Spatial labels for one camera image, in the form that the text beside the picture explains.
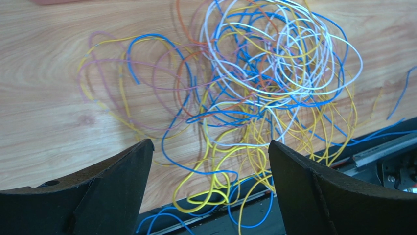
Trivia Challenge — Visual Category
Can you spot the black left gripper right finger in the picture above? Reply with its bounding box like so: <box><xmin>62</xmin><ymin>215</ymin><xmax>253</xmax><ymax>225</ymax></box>
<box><xmin>268</xmin><ymin>141</ymin><xmax>417</xmax><ymax>235</ymax></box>

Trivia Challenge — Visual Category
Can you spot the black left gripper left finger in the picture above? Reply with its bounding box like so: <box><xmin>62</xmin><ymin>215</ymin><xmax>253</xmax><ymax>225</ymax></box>
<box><xmin>0</xmin><ymin>139</ymin><xmax>154</xmax><ymax>235</ymax></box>

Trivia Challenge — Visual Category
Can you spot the blue cable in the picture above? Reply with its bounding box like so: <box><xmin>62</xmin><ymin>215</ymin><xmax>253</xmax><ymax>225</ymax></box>
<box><xmin>126</xmin><ymin>3</ymin><xmax>417</xmax><ymax>235</ymax></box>

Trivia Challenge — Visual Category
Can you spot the white cable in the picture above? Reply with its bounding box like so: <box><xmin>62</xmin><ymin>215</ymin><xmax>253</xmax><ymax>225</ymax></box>
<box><xmin>199</xmin><ymin>0</ymin><xmax>364</xmax><ymax>147</ymax></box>

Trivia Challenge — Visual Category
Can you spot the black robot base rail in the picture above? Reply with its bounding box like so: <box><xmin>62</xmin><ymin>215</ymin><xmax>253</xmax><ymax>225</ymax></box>
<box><xmin>135</xmin><ymin>118</ymin><xmax>417</xmax><ymax>235</ymax></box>

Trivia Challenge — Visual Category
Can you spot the yellow cable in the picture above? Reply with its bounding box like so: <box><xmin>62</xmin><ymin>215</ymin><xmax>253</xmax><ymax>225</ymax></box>
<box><xmin>77</xmin><ymin>0</ymin><xmax>385</xmax><ymax>235</ymax></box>

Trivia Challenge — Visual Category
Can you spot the orange cable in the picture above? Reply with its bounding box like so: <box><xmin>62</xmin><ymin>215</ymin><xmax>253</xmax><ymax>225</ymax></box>
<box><xmin>175</xmin><ymin>0</ymin><xmax>281</xmax><ymax>118</ymax></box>

